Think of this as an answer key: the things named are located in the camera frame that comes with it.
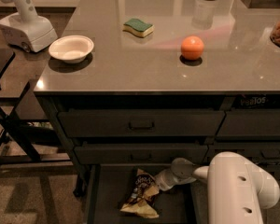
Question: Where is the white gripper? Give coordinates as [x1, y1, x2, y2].
[155, 169, 178, 191]

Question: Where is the dark drawer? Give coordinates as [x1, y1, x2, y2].
[204, 142, 280, 163]
[58, 109, 224, 137]
[74, 143, 207, 164]
[217, 109, 280, 140]

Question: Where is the dark top left drawer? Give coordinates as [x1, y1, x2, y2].
[58, 109, 224, 137]

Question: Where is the dark middle right drawer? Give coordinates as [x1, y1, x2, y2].
[204, 142, 280, 163]

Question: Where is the dark top right drawer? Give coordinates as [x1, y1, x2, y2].
[217, 109, 280, 140]

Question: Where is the green yellow sponge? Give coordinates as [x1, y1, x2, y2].
[123, 18, 154, 38]

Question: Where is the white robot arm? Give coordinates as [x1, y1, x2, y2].
[155, 151, 280, 224]

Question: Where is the open bottom drawer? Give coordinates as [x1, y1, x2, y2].
[83, 163, 199, 224]

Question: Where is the orange ball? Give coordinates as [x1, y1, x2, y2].
[181, 35, 204, 60]

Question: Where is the white bowl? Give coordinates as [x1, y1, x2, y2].
[49, 35, 94, 63]

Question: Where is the brown sea salt chip bag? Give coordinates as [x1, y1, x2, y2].
[120, 169, 160, 218]

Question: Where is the dark middle left drawer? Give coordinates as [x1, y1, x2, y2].
[74, 143, 207, 164]

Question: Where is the dark metal side table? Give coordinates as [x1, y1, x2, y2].
[0, 49, 70, 165]

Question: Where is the white robot base numbered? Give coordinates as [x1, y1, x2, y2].
[0, 0, 57, 52]

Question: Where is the dark chip bag in drawer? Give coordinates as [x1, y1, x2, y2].
[233, 94, 280, 109]

